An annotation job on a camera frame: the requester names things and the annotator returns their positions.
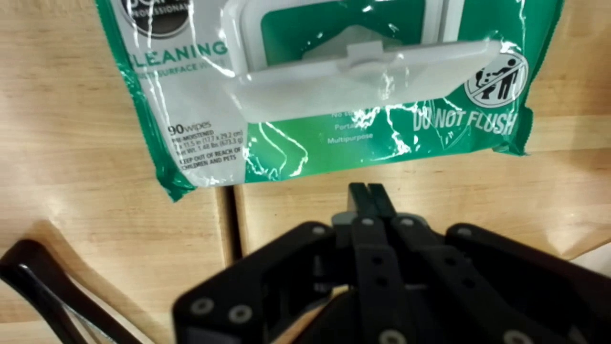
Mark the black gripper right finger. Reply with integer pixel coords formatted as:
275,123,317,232
367,181,611,344

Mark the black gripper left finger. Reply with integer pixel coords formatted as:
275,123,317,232
172,181,410,344

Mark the green white wipes pack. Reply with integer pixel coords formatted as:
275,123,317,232
93,0,567,204

